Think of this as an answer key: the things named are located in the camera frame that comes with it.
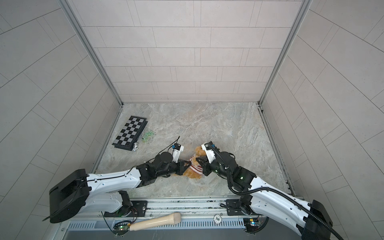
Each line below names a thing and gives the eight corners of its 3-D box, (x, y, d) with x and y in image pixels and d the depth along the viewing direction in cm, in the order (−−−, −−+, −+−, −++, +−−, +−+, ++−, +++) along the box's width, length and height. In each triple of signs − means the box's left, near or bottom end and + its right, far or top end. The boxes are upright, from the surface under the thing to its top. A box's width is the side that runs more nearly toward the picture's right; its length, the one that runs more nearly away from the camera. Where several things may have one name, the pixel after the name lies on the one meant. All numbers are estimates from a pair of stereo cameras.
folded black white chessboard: (114, 147, 94) (111, 144, 91) (132, 118, 109) (130, 115, 106) (132, 151, 92) (129, 148, 89) (148, 121, 107) (146, 118, 104)
